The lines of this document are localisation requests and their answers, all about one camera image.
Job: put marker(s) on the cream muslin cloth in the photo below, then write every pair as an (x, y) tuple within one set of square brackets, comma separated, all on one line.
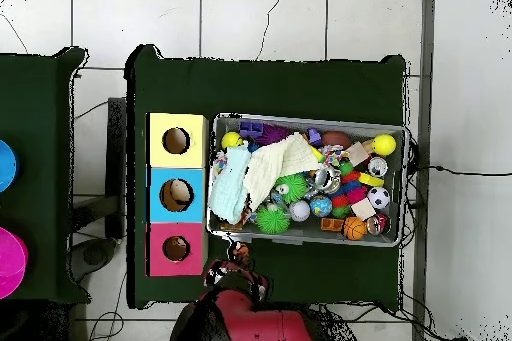
[(268, 169)]

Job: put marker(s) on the mint green muslin cloth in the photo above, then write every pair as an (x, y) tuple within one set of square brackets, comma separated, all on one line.
[(228, 193)]

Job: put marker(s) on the orange striped tiger plush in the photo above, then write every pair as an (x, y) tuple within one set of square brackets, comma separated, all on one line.
[(240, 253)]

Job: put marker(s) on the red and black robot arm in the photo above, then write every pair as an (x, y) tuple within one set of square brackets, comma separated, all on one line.
[(260, 325)]

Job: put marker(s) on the wooden box with three holes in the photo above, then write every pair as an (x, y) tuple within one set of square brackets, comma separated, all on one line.
[(192, 157)]

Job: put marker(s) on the purple plastic building block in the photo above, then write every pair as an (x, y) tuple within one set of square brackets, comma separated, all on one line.
[(251, 129)]

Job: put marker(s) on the small green spiky ball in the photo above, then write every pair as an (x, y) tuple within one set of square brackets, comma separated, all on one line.
[(272, 220)]

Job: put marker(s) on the white baseball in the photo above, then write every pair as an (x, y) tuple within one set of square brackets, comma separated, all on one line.
[(299, 211)]

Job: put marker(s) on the blue globe ball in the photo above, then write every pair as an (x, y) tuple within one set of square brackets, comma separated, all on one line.
[(320, 206)]

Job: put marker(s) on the dark green tablecloth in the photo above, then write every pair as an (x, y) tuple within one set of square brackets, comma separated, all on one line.
[(260, 85), (36, 97)]

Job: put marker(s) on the orange basketball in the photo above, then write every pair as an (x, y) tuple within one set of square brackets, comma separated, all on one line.
[(354, 229)]

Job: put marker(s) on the black and white soccer ball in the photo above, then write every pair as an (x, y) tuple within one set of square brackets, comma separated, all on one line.
[(378, 198)]

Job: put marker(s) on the yellow ball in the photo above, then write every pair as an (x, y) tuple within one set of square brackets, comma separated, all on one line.
[(384, 145)]

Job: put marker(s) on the blue round disc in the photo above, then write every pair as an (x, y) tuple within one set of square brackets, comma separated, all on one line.
[(7, 165)]

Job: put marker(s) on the magenta round disc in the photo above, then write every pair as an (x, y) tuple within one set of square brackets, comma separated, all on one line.
[(10, 261)]

